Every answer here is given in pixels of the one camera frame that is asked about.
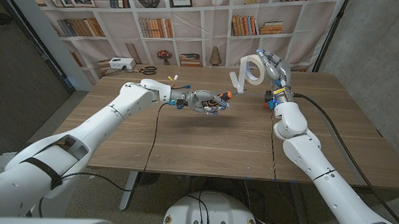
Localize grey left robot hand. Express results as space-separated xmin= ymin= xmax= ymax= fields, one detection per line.
xmin=168 ymin=88 xmax=231 ymax=118

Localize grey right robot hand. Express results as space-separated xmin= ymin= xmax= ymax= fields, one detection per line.
xmin=254 ymin=49 xmax=297 ymax=106

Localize black orange screwdriver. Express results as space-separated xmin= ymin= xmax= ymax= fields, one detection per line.
xmin=207 ymin=88 xmax=246 ymax=108

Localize white masking tape roll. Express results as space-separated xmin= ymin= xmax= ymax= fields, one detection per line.
xmin=228 ymin=53 xmax=267 ymax=95

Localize black backdrop stand pole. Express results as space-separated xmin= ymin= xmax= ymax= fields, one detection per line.
xmin=312 ymin=0 xmax=350 ymax=74

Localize printed bookshelf backdrop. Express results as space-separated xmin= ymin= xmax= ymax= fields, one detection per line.
xmin=23 ymin=0 xmax=346 ymax=94

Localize white power strip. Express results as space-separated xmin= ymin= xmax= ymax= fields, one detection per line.
xmin=108 ymin=57 xmax=137 ymax=70

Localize white robot torso base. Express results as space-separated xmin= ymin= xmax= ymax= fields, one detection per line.
xmin=162 ymin=189 xmax=259 ymax=224

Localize white table leg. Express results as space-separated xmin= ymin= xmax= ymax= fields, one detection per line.
xmin=119 ymin=170 xmax=140 ymax=212

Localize grey table leg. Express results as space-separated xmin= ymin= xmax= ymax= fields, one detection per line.
xmin=287 ymin=181 xmax=309 ymax=224

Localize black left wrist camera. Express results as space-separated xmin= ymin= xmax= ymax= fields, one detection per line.
xmin=168 ymin=98 xmax=188 ymax=111

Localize black handled scissors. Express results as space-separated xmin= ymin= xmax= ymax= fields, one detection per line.
xmin=136 ymin=65 xmax=158 ymax=76

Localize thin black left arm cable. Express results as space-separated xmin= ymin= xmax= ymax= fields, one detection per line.
xmin=60 ymin=98 xmax=169 ymax=194

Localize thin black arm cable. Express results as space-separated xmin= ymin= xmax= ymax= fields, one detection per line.
xmin=60 ymin=98 xmax=169 ymax=194
xmin=265 ymin=109 xmax=297 ymax=224

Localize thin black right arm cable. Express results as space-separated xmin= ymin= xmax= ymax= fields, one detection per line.
xmin=265 ymin=109 xmax=297 ymax=224

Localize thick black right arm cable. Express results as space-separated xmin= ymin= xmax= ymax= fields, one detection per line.
xmin=288 ymin=92 xmax=399 ymax=224

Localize black door handle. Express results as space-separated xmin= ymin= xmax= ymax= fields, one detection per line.
xmin=0 ymin=13 xmax=14 ymax=27

